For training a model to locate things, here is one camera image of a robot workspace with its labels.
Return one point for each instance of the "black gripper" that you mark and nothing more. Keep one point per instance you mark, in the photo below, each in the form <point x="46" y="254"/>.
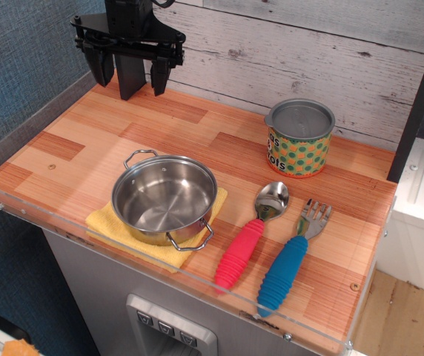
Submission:
<point x="129" y="28"/>

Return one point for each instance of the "blue handled fork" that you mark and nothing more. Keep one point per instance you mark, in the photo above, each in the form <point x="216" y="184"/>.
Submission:
<point x="280" y="277"/>

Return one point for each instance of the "stainless steel pot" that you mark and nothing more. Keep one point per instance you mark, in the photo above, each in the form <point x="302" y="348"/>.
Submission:
<point x="166" y="199"/>

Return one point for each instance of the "yellow cloth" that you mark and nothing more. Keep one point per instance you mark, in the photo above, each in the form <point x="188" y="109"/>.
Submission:
<point x="106" y="227"/>

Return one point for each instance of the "clear acrylic barrier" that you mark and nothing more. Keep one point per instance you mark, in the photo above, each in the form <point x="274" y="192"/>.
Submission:
<point x="58" y="169"/>

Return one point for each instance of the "green dotted tin can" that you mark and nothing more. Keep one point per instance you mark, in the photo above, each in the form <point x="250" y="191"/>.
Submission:
<point x="299" y="136"/>

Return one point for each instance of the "grey toy cabinet front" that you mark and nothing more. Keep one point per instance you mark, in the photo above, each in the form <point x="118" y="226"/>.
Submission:
<point x="100" y="279"/>

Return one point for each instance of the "silver button panel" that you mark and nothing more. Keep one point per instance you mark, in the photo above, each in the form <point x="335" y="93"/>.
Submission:
<point x="159" y="331"/>

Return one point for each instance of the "white shelf unit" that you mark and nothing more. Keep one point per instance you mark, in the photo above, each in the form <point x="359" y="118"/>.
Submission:
<point x="401" y="249"/>

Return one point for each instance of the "black vertical post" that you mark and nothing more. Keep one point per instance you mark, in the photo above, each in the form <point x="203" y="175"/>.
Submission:
<point x="131" y="75"/>

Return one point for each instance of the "pink handled spoon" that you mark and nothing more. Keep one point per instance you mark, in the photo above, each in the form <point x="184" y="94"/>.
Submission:
<point x="270" y="203"/>

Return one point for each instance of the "dark right post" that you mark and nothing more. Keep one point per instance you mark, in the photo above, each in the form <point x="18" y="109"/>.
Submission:
<point x="409" y="135"/>

